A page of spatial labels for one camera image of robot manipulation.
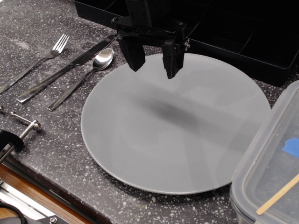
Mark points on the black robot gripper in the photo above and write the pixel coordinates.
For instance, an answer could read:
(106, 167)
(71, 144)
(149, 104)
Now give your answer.
(152, 20)

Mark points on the silver metal spoon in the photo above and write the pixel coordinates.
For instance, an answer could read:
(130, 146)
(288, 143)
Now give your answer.
(100, 62)

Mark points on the round grey plate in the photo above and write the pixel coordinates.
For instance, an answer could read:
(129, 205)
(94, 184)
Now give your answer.
(175, 136)

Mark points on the silver metal table knife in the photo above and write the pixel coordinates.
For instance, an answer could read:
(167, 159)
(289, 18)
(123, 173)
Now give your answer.
(30, 93)

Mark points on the silver metal fork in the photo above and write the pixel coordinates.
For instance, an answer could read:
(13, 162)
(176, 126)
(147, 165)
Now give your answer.
(56, 51)

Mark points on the black compartment tray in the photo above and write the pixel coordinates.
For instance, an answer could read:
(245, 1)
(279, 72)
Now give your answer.
(259, 37)

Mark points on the blue tape piece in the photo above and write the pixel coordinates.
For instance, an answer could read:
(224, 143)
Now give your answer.
(292, 147)

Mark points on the clear plastic container with lid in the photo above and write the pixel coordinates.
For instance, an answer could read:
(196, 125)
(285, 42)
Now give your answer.
(265, 168)

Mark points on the wooden stir stick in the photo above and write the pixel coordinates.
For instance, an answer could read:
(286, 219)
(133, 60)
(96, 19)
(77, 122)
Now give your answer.
(278, 195)

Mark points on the aluminium rail with bracket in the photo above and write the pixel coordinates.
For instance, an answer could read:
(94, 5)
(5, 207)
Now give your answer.
(33, 212)

